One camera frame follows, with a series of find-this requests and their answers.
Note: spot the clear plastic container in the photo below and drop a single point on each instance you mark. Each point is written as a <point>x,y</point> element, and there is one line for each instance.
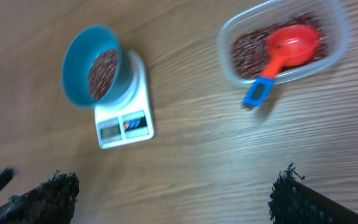
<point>331,14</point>

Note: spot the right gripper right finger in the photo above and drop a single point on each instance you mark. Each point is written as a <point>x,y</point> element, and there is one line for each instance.
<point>291,202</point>

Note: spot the red beans in bowl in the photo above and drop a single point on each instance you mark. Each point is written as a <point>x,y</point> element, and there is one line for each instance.
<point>101,73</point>

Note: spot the red measuring scoop blue handle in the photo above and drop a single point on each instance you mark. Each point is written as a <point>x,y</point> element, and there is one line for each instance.
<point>288,47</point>

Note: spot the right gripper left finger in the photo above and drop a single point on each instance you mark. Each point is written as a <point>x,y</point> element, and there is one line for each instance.
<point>52,202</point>

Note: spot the blue plastic bowl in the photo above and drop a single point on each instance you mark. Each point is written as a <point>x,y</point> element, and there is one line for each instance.
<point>83,50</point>

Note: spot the red adzuki beans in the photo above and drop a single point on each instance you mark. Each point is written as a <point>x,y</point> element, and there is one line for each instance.
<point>249,55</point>

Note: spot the white digital kitchen scale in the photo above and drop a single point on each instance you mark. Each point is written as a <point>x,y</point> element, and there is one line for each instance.
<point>129,119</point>

